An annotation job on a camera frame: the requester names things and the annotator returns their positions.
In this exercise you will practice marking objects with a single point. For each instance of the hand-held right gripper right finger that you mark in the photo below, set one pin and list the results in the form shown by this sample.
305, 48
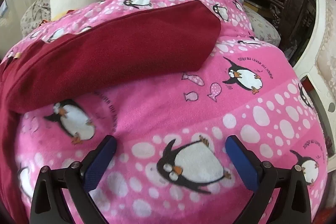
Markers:
242, 163

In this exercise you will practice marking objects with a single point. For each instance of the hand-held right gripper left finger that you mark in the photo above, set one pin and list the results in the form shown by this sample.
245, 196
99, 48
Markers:
101, 163

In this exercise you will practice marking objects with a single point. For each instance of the dark red garment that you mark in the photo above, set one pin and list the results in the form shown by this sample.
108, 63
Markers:
118, 43

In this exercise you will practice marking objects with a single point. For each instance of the pink penguin print blanket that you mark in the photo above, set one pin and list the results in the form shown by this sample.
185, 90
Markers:
170, 108

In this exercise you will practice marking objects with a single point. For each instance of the grey floral cushion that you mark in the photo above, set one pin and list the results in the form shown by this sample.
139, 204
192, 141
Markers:
262, 24

